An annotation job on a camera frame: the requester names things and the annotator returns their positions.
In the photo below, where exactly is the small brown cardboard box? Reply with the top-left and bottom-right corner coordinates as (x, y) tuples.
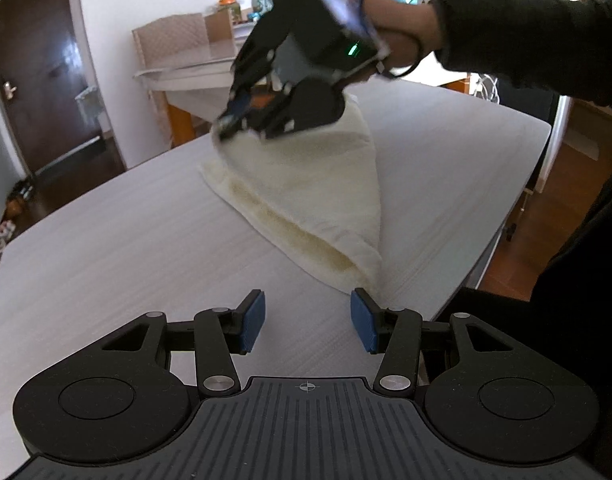
(205, 10), (235, 44)

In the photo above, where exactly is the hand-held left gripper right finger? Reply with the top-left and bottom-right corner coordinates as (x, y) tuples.
(351, 287), (519, 401)

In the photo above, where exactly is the row of shoes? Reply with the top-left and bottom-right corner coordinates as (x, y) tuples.
(0, 177), (37, 274)

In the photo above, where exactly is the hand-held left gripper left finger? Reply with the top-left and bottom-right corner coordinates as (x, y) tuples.
(102, 289), (267, 397)

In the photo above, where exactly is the person's right hand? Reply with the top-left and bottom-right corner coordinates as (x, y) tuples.
(361, 0), (441, 70)

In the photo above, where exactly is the white dining table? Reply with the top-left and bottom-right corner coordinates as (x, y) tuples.
(146, 67), (239, 150)

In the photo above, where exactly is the person's dark clothing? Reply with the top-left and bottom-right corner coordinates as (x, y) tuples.
(433, 157), (612, 480)

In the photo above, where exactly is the cream towel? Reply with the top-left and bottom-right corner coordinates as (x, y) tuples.
(200, 91), (385, 295)

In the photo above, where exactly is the person's right forearm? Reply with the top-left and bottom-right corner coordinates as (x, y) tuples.
(430, 0), (612, 122)

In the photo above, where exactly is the clear glass table cover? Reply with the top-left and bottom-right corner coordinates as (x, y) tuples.
(132, 40), (253, 82)

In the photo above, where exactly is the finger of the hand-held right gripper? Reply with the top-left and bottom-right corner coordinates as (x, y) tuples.
(216, 22), (287, 134)
(235, 84), (300, 141)

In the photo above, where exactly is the dark brown door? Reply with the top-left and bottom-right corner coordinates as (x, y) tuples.
(0, 0), (127, 177)

